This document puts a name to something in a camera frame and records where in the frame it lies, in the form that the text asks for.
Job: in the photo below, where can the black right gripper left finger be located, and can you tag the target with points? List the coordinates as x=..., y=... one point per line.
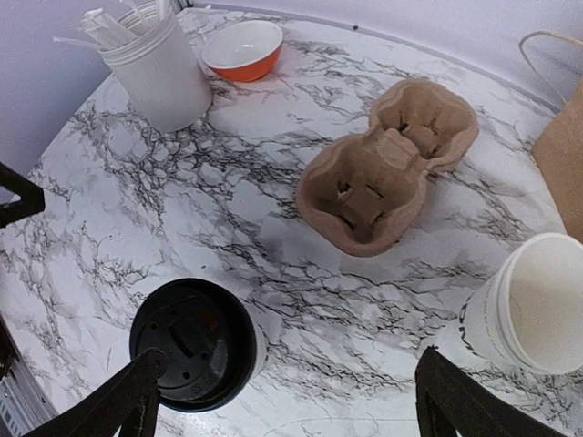
x=125, y=405

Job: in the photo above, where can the white utensil holder cup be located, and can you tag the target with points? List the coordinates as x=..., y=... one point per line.
x=160, y=72

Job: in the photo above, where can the orange white bowl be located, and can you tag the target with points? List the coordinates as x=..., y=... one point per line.
x=244, y=52

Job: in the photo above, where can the cardboard cup carrier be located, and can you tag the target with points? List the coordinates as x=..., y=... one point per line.
x=364, y=191

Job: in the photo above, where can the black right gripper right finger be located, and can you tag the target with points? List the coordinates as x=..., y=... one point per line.
x=450, y=403

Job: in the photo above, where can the brown paper bag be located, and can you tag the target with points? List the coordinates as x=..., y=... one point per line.
x=558, y=154

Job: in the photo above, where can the white plastic utensils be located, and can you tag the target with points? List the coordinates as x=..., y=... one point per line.
x=108, y=33

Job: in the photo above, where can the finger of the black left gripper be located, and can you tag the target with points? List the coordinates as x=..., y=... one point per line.
x=31, y=198

